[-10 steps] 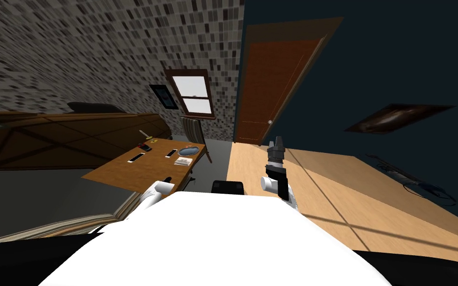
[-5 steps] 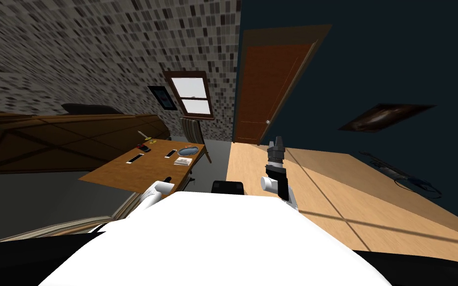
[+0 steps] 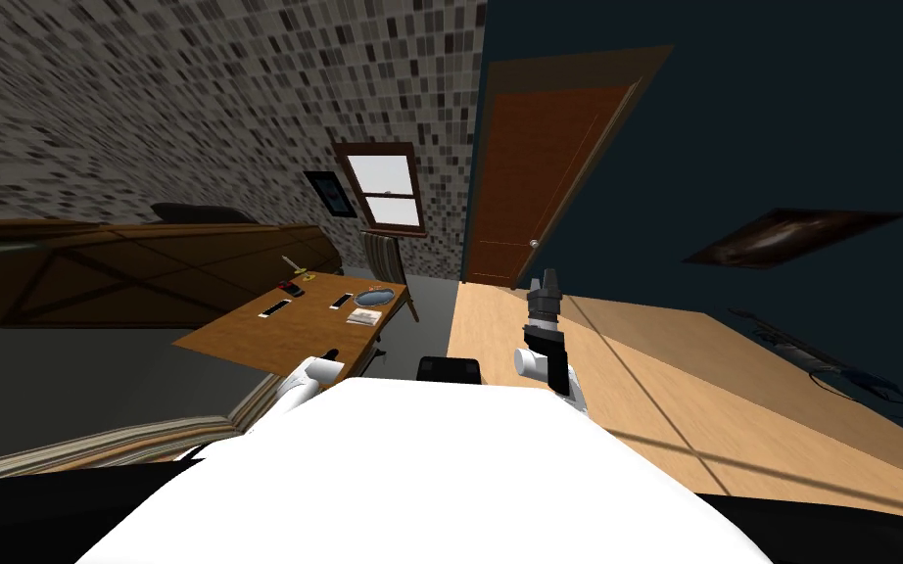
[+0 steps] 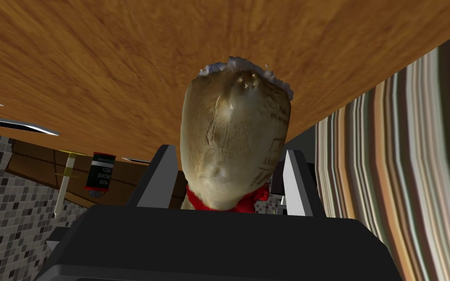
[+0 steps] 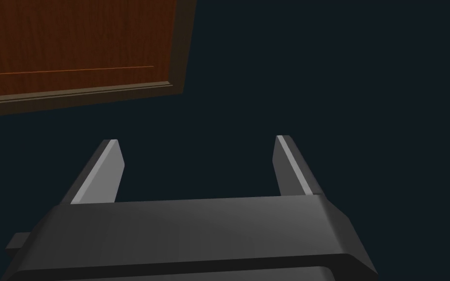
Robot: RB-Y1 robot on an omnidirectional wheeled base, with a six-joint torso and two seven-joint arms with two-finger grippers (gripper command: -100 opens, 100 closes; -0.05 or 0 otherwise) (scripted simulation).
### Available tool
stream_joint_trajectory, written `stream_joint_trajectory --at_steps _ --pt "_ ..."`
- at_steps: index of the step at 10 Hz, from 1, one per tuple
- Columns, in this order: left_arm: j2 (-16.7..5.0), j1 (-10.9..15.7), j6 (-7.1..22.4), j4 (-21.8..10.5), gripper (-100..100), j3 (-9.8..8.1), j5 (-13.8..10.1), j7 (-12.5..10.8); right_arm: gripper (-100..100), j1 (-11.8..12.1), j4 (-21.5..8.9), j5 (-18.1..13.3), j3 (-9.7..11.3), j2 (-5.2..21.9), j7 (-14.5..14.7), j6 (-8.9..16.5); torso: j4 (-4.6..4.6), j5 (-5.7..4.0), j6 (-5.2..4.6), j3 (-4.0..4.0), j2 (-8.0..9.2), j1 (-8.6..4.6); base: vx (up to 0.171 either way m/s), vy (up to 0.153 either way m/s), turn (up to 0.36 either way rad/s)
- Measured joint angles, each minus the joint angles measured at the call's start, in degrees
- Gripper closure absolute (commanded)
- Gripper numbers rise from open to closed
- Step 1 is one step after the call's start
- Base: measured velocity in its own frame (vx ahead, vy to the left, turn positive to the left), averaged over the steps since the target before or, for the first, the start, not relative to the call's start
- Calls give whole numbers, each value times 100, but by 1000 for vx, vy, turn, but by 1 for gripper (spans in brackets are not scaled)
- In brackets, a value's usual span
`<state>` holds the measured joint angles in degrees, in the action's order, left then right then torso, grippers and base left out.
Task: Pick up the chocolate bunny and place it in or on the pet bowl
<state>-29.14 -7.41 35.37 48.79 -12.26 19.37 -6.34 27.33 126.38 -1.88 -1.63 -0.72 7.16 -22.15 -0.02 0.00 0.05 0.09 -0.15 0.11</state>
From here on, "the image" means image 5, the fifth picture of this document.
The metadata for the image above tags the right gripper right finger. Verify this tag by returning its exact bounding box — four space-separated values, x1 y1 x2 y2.
272 134 325 197

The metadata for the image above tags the brown wooden door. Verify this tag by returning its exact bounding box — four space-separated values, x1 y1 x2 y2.
0 0 178 99

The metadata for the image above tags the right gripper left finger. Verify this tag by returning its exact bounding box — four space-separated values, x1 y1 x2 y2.
61 138 125 205

